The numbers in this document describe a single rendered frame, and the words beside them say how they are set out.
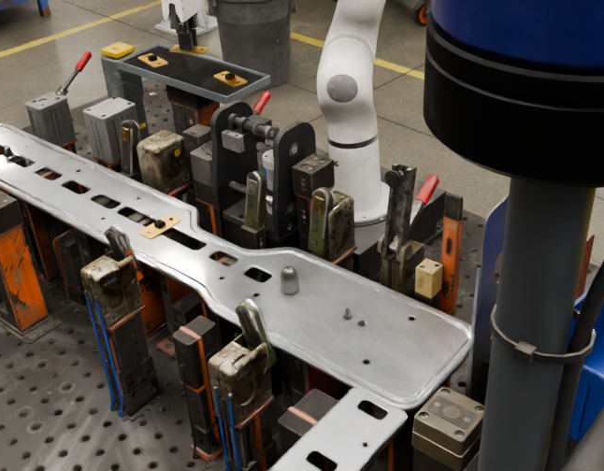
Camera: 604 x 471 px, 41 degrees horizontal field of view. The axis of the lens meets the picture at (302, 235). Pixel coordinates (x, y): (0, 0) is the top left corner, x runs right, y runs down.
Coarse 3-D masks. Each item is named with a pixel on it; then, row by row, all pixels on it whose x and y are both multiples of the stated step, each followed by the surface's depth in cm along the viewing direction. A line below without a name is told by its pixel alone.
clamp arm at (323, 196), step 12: (324, 192) 147; (312, 204) 150; (324, 204) 148; (312, 216) 150; (324, 216) 149; (312, 228) 151; (324, 228) 150; (312, 240) 152; (324, 240) 151; (324, 252) 152
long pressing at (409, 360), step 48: (0, 144) 193; (48, 144) 191; (48, 192) 173; (96, 192) 172; (144, 192) 171; (144, 240) 156; (192, 288) 144; (240, 288) 142; (336, 288) 141; (384, 288) 140; (288, 336) 131; (336, 336) 130; (384, 336) 130; (432, 336) 129; (384, 384) 121; (432, 384) 121
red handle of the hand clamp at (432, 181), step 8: (432, 176) 142; (424, 184) 142; (432, 184) 141; (424, 192) 141; (432, 192) 141; (416, 200) 141; (424, 200) 140; (416, 208) 140; (416, 216) 140; (392, 248) 139
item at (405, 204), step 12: (396, 168) 133; (408, 168) 131; (396, 180) 130; (408, 180) 132; (396, 192) 135; (408, 192) 132; (396, 204) 136; (408, 204) 134; (396, 216) 137; (408, 216) 135; (396, 228) 138; (408, 228) 137; (384, 240) 139; (384, 252) 140; (396, 252) 138
